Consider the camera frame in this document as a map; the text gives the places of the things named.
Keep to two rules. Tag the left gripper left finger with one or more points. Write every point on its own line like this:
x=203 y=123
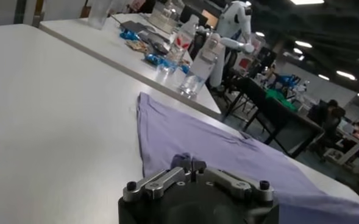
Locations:
x=161 y=184

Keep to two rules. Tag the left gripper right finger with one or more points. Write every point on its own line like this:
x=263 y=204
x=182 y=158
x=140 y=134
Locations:
x=234 y=184

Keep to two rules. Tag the purple t-shirt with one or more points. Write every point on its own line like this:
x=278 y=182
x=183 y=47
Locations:
x=212 y=143

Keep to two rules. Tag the black table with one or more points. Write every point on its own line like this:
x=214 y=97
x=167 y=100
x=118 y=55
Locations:
x=289 y=128

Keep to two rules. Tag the green cloth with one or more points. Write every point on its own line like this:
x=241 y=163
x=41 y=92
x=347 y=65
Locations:
x=279 y=99

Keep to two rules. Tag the blue snack pack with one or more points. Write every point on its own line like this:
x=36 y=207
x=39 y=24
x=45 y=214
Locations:
x=159 y=61
x=130 y=35

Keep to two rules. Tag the clear unlabelled water bottle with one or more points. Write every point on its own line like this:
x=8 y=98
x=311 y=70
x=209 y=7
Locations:
x=202 y=64

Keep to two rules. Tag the small black box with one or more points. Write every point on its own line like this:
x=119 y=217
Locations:
x=158 y=48

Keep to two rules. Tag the ceiling light panel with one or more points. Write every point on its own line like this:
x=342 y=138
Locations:
x=303 y=44
x=346 y=75
x=307 y=1
x=323 y=77

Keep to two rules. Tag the cream snack pack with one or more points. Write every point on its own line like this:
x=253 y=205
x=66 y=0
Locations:
x=137 y=46

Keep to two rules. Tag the water bottle red label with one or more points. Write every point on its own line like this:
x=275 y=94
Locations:
x=183 y=39

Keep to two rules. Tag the white rectangular table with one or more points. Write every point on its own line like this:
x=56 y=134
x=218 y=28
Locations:
x=106 y=45

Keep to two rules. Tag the black laptop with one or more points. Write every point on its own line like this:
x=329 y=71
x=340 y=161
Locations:
x=136 y=26

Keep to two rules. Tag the white humanoid robot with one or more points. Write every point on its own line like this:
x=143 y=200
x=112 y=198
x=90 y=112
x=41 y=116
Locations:
x=232 y=21

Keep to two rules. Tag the clear tumbler white lid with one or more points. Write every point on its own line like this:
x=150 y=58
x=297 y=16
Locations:
x=99 y=13

